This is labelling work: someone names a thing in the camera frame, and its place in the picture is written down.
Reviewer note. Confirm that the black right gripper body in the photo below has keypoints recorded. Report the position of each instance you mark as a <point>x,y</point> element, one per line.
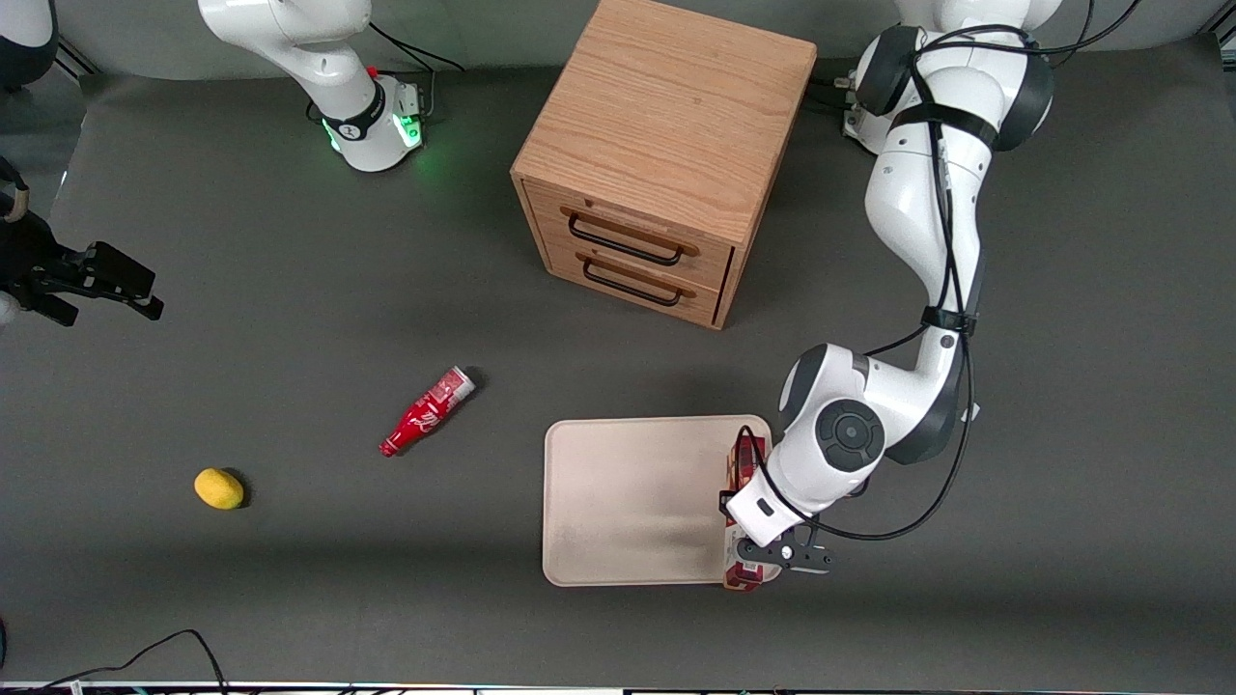
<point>29,259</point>

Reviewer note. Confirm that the red cookie box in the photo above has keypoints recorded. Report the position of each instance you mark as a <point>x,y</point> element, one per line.
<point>747,465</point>

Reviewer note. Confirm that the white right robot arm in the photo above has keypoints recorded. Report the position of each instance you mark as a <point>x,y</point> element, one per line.
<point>319,58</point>

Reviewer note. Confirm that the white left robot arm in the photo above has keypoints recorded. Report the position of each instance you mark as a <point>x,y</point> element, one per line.
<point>917,203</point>

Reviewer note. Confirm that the beige rectangular tray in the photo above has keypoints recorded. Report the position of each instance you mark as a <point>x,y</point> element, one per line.
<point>637,502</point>

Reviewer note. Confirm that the yellow lemon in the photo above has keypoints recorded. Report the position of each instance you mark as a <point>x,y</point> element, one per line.
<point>218,488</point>

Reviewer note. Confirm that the red cola bottle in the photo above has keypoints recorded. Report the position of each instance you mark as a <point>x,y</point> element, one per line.
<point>425,413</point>

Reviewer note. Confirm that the wooden two-drawer cabinet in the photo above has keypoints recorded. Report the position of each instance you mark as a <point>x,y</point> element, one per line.
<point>676,116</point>

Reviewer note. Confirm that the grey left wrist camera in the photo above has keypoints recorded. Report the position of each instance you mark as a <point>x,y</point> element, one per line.
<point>787,556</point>

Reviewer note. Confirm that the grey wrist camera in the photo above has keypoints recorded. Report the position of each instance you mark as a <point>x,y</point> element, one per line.
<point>787,556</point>
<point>6,309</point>

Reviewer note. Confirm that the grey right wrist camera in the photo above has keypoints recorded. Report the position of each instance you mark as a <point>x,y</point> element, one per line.
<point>6,309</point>

